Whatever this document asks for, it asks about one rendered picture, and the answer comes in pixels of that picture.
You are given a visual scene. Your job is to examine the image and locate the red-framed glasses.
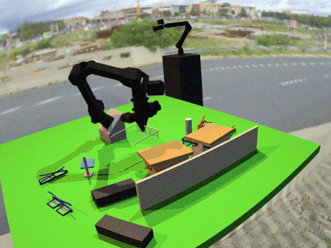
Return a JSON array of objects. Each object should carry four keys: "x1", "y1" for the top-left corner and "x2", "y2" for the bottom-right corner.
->
[{"x1": 197, "y1": 115, "x2": 212, "y2": 130}]

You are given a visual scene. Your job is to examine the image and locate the navy blue glasses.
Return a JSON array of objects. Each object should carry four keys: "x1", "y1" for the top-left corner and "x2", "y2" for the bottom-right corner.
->
[{"x1": 38, "y1": 166, "x2": 68, "y2": 185}]

